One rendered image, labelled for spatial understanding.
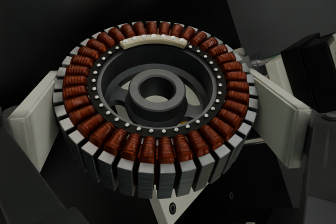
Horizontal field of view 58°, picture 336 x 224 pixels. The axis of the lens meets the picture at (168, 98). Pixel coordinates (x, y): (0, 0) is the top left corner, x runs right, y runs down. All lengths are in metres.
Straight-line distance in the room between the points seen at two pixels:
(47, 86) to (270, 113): 0.11
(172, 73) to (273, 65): 0.13
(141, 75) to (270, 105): 0.07
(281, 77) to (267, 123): 0.13
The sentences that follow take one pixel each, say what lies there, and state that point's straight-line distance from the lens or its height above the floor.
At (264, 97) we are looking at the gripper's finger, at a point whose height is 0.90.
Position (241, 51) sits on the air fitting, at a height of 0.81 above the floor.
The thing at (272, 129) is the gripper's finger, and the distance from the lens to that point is 0.16.
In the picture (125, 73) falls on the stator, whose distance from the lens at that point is 0.20.
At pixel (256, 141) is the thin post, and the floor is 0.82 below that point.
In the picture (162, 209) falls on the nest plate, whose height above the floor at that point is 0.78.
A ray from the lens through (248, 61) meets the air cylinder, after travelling 0.40.
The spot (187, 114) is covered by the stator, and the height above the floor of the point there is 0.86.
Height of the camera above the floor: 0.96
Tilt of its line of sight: 36 degrees down
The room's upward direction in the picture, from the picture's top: 75 degrees clockwise
